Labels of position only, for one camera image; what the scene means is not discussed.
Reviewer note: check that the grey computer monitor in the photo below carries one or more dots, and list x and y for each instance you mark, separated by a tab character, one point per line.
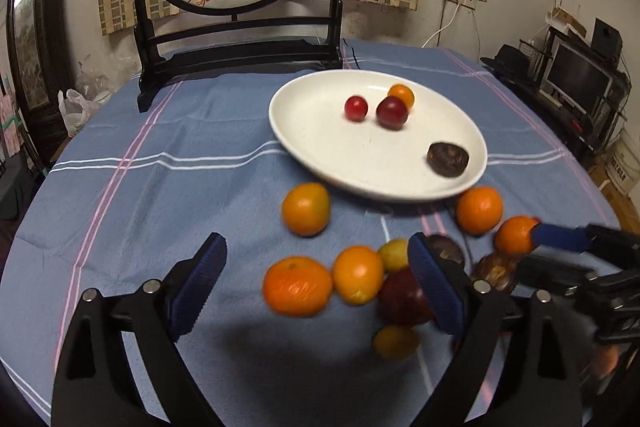
575	77

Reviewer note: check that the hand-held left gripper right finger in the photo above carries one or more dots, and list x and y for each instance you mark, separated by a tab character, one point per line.
435	287

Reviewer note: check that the black hat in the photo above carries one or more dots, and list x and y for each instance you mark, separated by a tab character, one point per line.
507	59

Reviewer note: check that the white plastic bag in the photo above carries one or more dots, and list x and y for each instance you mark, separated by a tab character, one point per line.
75	109

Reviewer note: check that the small orange kumquat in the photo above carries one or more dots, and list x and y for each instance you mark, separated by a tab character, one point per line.
402	93
515	234

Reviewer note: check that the small yellow fruit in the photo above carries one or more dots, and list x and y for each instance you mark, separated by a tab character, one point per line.
392	254
395	342

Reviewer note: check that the clear plastic bag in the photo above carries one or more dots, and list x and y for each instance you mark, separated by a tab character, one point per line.
92	82

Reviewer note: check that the black speaker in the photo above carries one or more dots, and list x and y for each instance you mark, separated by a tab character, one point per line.
606	38

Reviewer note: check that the dark wooden framed painting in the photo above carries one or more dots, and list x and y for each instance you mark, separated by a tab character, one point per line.
30	57

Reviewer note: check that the blue striped tablecloth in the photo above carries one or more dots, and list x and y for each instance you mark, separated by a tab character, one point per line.
175	207

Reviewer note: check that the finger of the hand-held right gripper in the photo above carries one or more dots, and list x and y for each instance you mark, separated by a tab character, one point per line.
550	274
557	237

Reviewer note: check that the white plate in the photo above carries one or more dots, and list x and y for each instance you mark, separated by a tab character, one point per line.
325	132

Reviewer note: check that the oval orange citrus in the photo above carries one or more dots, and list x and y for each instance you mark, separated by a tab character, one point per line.
306	209
358	274
479	210

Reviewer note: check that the orange mandarin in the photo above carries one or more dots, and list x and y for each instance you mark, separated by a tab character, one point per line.
297	286

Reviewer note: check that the dark brown water chestnut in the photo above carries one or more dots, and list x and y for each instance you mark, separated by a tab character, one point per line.
447	159
492	269
450	252

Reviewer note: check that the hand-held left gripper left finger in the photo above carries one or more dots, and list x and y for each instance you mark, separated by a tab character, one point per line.
200	282

